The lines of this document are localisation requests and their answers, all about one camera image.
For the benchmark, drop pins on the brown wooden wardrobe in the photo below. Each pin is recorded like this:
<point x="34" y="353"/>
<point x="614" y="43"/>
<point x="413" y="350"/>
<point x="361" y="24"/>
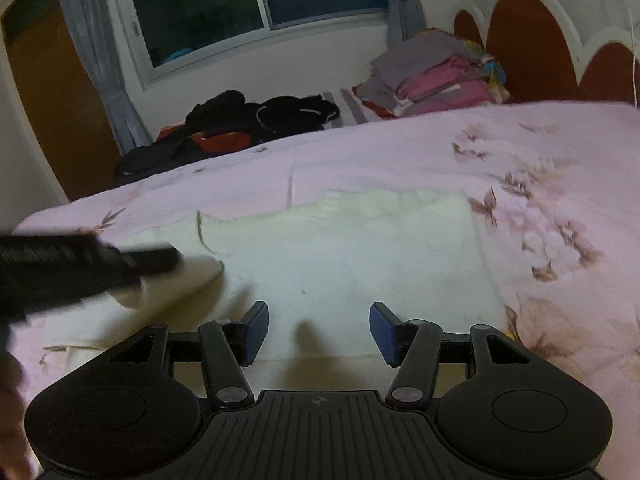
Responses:
<point x="55" y="100"/>

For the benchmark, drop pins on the pile of black clothes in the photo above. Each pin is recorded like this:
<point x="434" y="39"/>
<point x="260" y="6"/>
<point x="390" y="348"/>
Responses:
<point x="235" y="120"/>

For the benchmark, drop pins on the window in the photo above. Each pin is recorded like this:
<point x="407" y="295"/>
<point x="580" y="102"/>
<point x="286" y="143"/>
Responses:
<point x="250" y="5"/>

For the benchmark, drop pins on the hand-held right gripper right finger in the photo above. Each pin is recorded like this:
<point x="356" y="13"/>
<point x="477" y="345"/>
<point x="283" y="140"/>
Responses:
<point x="382" y="332"/>

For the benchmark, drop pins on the red orange garment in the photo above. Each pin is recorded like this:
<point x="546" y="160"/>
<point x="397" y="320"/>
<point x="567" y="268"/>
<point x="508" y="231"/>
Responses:
<point x="222" y="142"/>

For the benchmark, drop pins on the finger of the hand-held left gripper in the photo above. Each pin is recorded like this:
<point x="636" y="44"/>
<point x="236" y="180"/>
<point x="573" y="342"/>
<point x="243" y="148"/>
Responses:
<point x="150" y="259"/>

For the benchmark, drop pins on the pink floral blanket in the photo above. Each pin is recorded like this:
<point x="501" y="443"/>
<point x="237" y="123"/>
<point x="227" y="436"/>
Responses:
<point x="550" y="200"/>

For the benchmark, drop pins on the red and white headboard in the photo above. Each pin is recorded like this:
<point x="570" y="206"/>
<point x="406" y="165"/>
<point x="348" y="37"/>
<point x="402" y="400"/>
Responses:
<point x="540" y="45"/>

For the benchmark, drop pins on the grey striped cloth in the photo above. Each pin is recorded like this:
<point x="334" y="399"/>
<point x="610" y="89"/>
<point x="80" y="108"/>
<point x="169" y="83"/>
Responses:
<point x="345" y="105"/>

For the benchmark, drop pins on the stack of folded clothes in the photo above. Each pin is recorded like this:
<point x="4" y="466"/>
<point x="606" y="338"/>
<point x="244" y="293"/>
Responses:
<point x="435" y="77"/>

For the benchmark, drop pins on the white knitted baby garment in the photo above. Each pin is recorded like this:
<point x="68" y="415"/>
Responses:
<point x="350" y="260"/>

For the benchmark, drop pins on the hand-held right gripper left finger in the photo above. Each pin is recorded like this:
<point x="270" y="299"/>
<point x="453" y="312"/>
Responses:
<point x="258" y="329"/>

